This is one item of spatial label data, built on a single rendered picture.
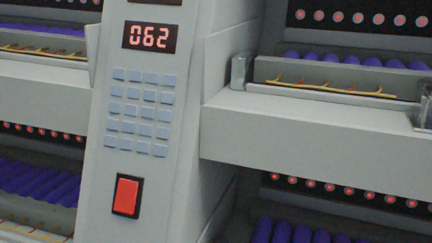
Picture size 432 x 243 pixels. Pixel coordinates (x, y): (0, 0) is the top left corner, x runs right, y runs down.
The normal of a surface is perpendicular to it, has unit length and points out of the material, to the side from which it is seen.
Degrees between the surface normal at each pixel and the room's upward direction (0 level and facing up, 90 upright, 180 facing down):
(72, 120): 109
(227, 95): 19
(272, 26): 90
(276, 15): 90
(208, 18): 90
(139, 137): 90
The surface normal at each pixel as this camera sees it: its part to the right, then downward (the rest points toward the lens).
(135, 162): -0.29, 0.01
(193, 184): 0.95, 0.15
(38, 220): -0.32, 0.33
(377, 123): 0.04, -0.93
